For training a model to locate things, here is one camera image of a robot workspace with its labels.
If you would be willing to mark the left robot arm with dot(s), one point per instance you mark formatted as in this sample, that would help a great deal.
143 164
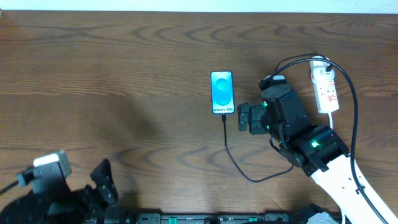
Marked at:
52 201

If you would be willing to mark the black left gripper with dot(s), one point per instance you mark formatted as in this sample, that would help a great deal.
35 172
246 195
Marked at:
90 196

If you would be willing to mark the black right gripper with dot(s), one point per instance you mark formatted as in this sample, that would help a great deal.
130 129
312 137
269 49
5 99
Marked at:
257 119

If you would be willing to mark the white USB charger plug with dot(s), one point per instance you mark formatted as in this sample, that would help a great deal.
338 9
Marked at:
322 74

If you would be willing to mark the white power strip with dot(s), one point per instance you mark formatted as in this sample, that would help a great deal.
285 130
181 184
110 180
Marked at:
325 93

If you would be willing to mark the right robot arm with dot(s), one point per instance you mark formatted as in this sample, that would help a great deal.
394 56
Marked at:
317 150

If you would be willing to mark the blue Galaxy smartphone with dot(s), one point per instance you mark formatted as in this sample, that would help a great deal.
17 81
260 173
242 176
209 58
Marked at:
222 92

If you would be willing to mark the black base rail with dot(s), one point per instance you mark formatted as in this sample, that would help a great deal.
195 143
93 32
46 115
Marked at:
310 214

